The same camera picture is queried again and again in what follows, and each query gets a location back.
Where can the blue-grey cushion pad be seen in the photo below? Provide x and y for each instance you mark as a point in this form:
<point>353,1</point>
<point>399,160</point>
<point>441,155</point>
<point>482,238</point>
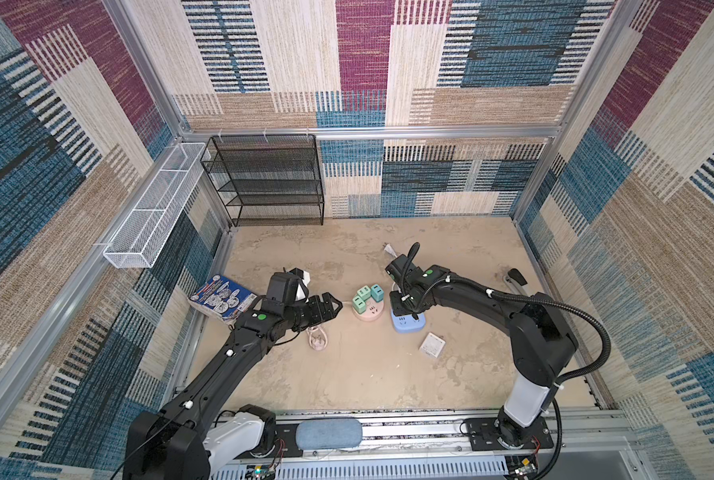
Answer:
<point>329,434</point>

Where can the black and grey stapler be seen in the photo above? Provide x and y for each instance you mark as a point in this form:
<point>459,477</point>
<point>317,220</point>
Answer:
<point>516,282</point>

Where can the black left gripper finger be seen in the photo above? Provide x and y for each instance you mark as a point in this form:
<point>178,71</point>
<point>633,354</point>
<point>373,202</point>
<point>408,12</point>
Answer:
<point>331,305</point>
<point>326,317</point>

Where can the blue illustrated box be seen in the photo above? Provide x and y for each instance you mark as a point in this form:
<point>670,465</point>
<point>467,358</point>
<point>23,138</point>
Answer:
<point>222,298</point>

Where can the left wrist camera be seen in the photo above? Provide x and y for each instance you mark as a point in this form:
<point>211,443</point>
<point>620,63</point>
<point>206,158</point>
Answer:
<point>299,280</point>

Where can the white wire mesh basket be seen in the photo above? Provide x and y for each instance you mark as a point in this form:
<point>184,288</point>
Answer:
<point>140,239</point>

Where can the teal plug adapter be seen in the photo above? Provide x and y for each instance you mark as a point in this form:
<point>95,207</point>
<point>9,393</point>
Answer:
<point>377,293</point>

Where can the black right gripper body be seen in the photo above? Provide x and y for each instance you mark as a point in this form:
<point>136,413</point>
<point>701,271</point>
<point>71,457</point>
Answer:
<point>403,304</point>

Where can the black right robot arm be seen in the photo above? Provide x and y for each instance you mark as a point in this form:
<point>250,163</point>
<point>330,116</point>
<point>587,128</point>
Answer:
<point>542,342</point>

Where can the mint green plug adapter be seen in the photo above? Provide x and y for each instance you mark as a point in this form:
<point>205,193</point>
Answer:
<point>364,293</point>

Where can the pink round power strip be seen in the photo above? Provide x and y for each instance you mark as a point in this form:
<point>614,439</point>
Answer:
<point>373,311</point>

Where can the black wire mesh shelf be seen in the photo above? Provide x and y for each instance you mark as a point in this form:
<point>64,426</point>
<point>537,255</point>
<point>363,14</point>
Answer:
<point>267,180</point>

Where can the white square adapter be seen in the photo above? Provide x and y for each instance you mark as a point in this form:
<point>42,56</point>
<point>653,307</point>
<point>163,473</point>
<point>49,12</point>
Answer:
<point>432,345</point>

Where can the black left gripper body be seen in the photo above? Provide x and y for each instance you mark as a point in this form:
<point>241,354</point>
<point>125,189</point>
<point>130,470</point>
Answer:
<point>302,314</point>

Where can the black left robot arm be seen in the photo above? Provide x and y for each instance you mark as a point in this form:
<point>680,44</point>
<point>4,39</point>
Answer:
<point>174,442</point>

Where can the blue square power strip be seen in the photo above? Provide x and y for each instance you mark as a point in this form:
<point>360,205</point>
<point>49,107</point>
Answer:
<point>407,324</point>

